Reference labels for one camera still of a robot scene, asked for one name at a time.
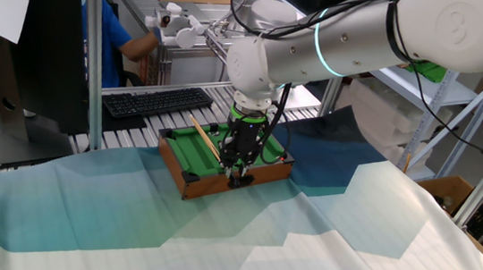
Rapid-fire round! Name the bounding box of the green cloth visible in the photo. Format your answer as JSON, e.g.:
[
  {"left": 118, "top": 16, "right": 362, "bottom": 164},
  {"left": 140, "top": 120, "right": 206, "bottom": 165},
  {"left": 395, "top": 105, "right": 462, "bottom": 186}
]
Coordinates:
[{"left": 404, "top": 57, "right": 449, "bottom": 87}]

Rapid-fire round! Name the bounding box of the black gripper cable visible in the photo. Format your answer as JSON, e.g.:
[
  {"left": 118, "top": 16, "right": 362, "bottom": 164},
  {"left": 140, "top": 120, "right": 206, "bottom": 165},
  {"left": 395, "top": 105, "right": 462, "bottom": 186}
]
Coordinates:
[{"left": 250, "top": 82, "right": 301, "bottom": 166}]

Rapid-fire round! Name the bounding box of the person in blue shirt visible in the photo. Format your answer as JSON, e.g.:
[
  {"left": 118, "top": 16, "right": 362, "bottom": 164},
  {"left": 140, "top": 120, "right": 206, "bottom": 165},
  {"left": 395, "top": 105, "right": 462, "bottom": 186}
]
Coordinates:
[{"left": 78, "top": 0, "right": 139, "bottom": 92}]

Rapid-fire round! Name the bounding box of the bare person forearm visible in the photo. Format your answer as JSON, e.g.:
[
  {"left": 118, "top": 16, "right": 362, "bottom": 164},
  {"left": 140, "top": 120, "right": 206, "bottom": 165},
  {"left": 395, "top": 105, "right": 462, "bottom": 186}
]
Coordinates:
[{"left": 116, "top": 30, "right": 162, "bottom": 64}]

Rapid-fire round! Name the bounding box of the blue green white tablecloth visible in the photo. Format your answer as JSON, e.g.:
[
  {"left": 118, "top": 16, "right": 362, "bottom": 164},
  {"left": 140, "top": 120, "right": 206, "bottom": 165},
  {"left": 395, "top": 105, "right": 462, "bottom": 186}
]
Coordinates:
[{"left": 0, "top": 91, "right": 483, "bottom": 270}]

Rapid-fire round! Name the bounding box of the white teleoperation device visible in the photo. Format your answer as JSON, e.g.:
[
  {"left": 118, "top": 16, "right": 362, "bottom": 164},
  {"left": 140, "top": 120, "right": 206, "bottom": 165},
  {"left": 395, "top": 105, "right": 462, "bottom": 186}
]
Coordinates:
[{"left": 141, "top": 0, "right": 209, "bottom": 54}]

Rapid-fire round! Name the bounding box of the black camera cable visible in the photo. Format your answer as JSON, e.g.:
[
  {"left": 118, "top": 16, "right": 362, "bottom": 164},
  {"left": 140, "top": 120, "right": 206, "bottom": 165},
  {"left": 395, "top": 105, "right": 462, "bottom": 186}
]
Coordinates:
[{"left": 229, "top": 0, "right": 483, "bottom": 191}]

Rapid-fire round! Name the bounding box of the mini wooden pool table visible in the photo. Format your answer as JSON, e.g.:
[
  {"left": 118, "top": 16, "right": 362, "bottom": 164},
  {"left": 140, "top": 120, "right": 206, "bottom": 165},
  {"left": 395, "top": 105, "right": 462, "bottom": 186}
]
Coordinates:
[{"left": 156, "top": 114, "right": 298, "bottom": 203}]

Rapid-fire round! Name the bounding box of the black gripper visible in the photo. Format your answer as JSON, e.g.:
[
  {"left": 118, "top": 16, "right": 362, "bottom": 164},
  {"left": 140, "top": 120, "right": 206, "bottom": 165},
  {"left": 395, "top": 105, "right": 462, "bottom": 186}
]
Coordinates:
[{"left": 216, "top": 114, "right": 274, "bottom": 181}]

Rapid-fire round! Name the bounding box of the gloved person hand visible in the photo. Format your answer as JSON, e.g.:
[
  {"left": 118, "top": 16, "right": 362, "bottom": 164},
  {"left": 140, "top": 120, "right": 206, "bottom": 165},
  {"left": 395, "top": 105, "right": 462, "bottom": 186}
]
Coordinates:
[{"left": 149, "top": 25, "right": 165, "bottom": 46}]

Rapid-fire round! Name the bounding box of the black desk mat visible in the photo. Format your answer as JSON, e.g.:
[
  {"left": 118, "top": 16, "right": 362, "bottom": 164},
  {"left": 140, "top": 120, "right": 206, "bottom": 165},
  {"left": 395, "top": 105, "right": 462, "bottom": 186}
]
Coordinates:
[{"left": 97, "top": 95, "right": 149, "bottom": 134}]

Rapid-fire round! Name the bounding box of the white foam packaging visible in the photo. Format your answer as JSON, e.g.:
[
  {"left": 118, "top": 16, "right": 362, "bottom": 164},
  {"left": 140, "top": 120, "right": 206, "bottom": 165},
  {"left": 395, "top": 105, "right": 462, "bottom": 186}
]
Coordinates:
[{"left": 333, "top": 66, "right": 459, "bottom": 173}]

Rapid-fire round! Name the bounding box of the black keyboard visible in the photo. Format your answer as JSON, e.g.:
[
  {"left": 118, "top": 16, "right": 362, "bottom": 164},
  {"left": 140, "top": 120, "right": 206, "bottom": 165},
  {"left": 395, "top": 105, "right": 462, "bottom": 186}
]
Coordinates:
[{"left": 101, "top": 83, "right": 216, "bottom": 122}]

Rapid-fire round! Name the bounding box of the green flange adapter ring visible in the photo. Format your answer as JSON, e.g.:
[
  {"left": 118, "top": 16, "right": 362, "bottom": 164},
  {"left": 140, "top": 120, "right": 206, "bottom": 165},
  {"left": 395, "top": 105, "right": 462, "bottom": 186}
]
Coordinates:
[{"left": 228, "top": 99, "right": 269, "bottom": 127}]

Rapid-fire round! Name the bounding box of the cardboard box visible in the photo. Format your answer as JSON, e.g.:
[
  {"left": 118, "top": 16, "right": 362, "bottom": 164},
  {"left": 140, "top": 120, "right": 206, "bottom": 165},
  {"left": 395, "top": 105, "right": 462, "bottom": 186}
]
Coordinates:
[{"left": 416, "top": 172, "right": 483, "bottom": 269}]

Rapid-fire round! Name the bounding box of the wooden pool cue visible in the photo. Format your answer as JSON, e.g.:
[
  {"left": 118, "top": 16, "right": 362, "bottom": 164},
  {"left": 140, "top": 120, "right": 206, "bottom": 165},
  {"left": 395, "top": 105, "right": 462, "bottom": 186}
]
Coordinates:
[{"left": 188, "top": 110, "right": 242, "bottom": 193}]

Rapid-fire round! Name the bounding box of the black monitor with stand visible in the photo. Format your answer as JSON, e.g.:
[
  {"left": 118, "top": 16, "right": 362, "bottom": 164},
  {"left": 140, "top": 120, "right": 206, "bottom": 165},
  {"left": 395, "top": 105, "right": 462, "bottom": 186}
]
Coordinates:
[{"left": 0, "top": 0, "right": 99, "bottom": 168}]

